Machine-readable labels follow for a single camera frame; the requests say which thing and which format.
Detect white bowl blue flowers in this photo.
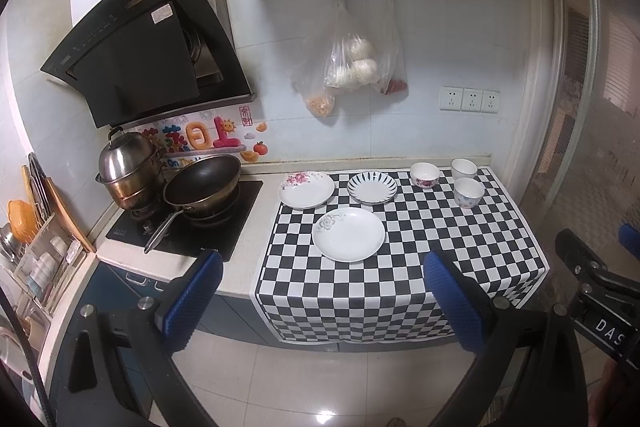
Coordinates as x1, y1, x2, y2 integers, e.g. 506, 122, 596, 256
454, 178, 485, 209

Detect white plate grey flower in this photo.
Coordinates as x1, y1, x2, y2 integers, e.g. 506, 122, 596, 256
311, 207, 386, 263

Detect white bowl red flowers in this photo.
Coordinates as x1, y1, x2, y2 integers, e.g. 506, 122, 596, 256
409, 162, 442, 190

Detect white plate blue leaf pattern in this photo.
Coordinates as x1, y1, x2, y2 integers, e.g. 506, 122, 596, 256
347, 171, 398, 205

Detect white plate pink flowers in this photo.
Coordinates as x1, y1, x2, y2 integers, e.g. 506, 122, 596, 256
279, 171, 335, 210

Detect frosted glass sliding door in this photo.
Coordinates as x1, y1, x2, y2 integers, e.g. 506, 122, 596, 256
522, 0, 639, 296

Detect black induction cooktop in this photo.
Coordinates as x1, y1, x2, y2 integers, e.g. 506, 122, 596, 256
106, 180, 262, 261

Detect black frying pan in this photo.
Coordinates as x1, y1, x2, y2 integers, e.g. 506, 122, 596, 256
143, 155, 241, 254

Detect black white checkered cloth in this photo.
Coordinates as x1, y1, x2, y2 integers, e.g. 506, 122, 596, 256
250, 167, 549, 346

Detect stainless steel steamer pot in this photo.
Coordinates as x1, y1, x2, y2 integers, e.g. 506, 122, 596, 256
96, 127, 165, 210

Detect wooden cutting board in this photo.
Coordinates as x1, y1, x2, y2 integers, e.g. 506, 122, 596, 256
44, 176, 96, 254

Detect dish drying rack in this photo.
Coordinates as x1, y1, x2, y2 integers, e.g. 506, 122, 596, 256
1, 213, 87, 331

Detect orange plastic basket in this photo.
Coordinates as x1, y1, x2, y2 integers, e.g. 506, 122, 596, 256
8, 199, 39, 244

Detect plastic bag with red food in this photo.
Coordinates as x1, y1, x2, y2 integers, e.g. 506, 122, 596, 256
374, 0, 407, 95

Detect black range hood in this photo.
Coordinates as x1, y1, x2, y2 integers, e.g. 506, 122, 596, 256
41, 0, 255, 127

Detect plastic bag with orange food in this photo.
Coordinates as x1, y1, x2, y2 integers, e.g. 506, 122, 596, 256
291, 30, 335, 118

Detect plastic bag with white buns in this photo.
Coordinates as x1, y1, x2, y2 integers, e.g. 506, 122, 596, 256
324, 0, 380, 92

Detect colourful wall stickers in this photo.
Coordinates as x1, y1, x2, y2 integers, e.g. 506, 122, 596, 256
132, 103, 269, 169

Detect white triple wall socket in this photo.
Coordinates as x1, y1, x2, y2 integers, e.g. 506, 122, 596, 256
438, 87, 500, 114

